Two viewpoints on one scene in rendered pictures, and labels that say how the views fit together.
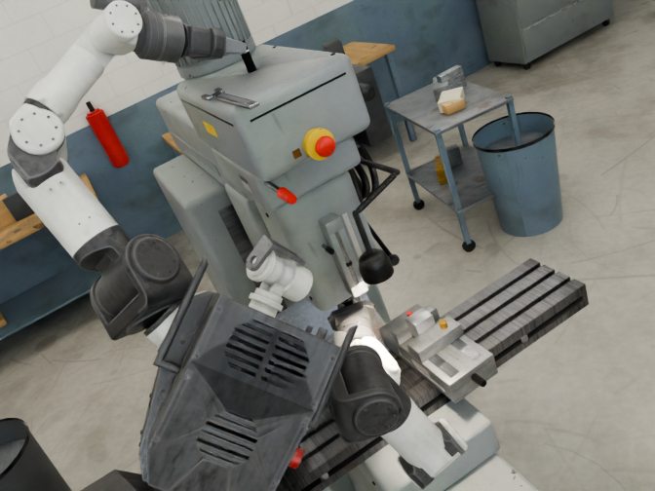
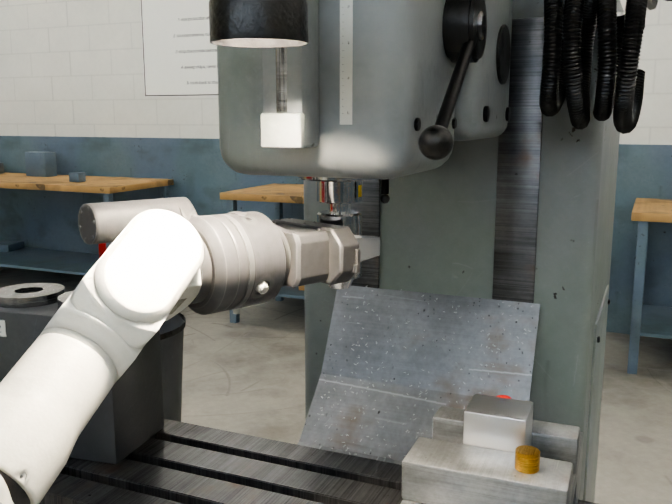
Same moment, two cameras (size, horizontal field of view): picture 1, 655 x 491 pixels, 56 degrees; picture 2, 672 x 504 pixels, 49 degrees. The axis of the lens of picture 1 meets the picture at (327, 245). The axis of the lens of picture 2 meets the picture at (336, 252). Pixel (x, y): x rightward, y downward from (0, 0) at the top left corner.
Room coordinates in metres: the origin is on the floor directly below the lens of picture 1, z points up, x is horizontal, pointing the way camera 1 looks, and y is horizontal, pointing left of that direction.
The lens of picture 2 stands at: (0.76, -0.48, 1.37)
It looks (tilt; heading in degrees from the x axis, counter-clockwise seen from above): 10 degrees down; 40
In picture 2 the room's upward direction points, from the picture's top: straight up
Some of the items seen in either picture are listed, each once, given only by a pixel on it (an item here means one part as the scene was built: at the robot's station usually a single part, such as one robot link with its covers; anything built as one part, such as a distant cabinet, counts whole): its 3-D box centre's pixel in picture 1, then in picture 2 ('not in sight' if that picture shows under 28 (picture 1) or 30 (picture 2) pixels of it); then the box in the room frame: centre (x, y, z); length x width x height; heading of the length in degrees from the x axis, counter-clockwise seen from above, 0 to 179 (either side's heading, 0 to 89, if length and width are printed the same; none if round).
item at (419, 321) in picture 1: (421, 324); (498, 434); (1.39, -0.16, 1.05); 0.06 x 0.05 x 0.06; 107
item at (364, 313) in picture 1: (354, 327); (271, 257); (1.25, 0.02, 1.23); 0.13 x 0.12 x 0.10; 84
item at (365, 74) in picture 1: (356, 102); not in sight; (1.73, -0.23, 1.62); 0.20 x 0.09 x 0.21; 16
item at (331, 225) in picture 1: (343, 255); (289, 24); (1.24, -0.03, 1.45); 0.04 x 0.04 x 0.21; 16
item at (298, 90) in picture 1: (264, 103); not in sight; (1.36, 0.01, 1.81); 0.47 x 0.26 x 0.16; 16
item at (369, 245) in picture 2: not in sight; (360, 249); (1.34, -0.03, 1.23); 0.06 x 0.02 x 0.03; 173
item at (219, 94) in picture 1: (230, 98); not in sight; (1.16, 0.06, 1.89); 0.24 x 0.04 x 0.01; 19
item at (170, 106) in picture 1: (227, 131); not in sight; (1.83, 0.15, 1.66); 0.80 x 0.23 x 0.20; 16
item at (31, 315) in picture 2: not in sight; (65, 365); (1.25, 0.40, 1.04); 0.22 x 0.12 x 0.20; 113
